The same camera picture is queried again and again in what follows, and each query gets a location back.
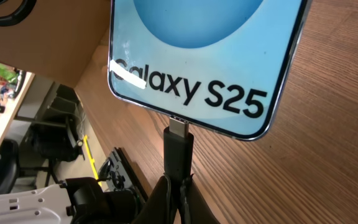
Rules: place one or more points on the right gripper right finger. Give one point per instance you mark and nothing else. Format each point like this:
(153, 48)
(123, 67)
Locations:
(193, 207)

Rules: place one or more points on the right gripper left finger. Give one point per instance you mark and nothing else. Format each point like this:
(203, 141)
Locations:
(160, 207)

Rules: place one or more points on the blue Galaxy S25 smartphone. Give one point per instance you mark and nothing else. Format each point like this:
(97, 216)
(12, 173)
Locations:
(220, 65)

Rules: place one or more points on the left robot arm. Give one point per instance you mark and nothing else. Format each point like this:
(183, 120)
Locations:
(79, 200)

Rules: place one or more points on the black office chair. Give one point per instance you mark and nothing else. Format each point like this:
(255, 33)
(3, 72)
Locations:
(9, 165)

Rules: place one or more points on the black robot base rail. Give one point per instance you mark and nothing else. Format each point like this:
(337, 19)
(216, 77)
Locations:
(119, 175)

